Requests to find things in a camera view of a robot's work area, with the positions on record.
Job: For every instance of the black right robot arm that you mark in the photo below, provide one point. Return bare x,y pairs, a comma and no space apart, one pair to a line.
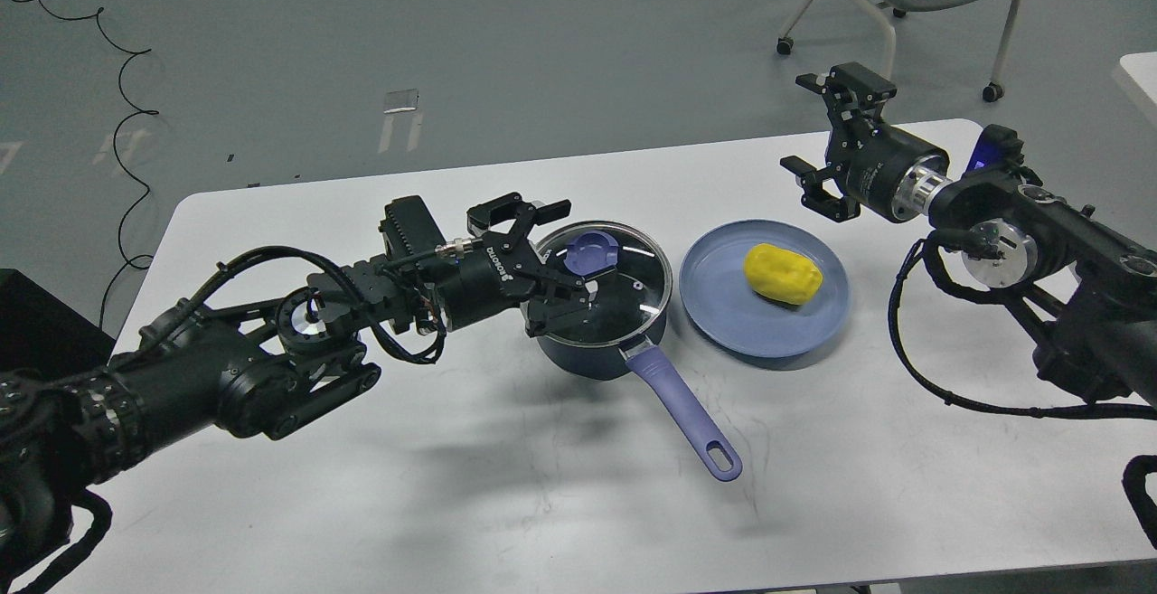
1082,292

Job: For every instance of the glass lid purple knob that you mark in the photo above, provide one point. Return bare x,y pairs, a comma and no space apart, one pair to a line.
626,284

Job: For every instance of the yellow potato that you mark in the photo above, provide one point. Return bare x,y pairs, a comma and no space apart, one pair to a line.
781,275

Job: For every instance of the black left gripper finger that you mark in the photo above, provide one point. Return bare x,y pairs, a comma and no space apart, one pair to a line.
502,227
558,299

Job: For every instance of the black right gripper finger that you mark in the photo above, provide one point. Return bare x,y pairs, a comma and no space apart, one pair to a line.
815,196
854,97

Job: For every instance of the black box at left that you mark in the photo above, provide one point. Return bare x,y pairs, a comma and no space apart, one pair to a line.
40,332

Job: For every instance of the dark blue pot purple handle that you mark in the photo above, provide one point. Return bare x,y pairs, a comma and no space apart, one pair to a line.
653,366

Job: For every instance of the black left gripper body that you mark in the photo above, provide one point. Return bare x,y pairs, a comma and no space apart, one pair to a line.
482,284

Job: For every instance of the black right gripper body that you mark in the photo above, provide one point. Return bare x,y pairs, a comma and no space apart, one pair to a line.
875,162

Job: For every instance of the white table corner right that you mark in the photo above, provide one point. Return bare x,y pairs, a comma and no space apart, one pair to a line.
1135,75

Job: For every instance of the blue plate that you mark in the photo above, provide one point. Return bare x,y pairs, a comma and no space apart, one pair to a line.
719,300

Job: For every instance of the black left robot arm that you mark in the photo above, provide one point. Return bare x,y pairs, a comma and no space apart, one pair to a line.
271,342

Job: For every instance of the silver floor plate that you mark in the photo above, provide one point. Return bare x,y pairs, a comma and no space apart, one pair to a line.
400,101

